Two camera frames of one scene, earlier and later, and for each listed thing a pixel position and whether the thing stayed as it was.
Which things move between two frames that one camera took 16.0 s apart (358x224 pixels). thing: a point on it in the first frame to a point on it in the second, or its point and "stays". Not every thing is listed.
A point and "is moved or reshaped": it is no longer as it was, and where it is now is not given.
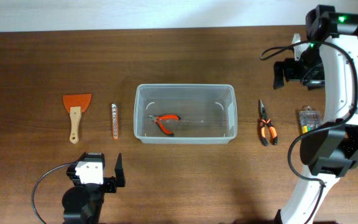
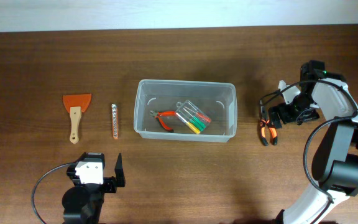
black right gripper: [317, 81] to [287, 118]
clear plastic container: [185, 113] stays
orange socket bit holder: [115, 121] stays
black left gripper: [111, 182] stays
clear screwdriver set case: [309, 119] is moved or reshaped
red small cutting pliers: [158, 117] is moved or reshaped
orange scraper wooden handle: [76, 104] stays
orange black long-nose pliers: [265, 121] stays
